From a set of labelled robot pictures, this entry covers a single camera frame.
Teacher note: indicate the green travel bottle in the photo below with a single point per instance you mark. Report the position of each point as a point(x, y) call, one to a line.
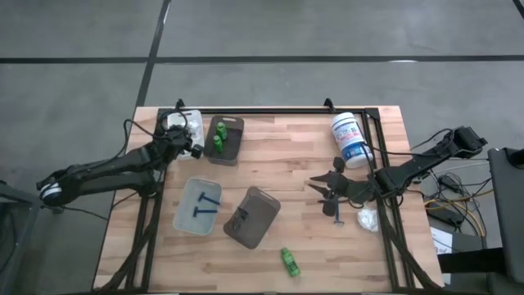
point(218, 144)
point(221, 130)
point(290, 262)

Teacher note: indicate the white plastic bin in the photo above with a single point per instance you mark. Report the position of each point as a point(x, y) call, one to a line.
point(171, 119)

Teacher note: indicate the black power brick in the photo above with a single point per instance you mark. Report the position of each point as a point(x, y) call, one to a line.
point(444, 215)

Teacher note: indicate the grey metal stand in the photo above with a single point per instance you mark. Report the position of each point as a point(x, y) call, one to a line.
point(24, 205)

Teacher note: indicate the cotton balls bag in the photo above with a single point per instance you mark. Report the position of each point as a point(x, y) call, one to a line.
point(368, 219)
point(199, 125)

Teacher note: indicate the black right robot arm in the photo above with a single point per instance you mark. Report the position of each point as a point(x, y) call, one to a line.
point(421, 164)

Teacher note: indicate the large smoky grey bin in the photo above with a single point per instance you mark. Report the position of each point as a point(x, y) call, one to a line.
point(262, 213)

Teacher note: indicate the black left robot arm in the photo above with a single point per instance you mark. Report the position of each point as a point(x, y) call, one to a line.
point(102, 174)

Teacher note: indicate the black metal frame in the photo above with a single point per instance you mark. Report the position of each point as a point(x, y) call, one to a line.
point(266, 110)

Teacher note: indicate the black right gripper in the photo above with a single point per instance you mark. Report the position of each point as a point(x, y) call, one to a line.
point(350, 190)

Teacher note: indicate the grey cart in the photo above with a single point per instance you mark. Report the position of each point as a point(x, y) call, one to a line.
point(507, 205)

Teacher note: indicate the white paper sheet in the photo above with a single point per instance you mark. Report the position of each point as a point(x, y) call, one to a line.
point(441, 241)

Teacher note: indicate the white wipes canister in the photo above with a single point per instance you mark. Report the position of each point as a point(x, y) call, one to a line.
point(352, 139)

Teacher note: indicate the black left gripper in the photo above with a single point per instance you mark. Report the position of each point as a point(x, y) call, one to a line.
point(176, 141)

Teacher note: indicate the small dark brown bin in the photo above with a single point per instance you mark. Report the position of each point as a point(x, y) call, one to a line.
point(233, 147)

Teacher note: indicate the clear frosted plastic bin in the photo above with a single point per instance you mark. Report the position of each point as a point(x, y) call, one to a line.
point(184, 223)

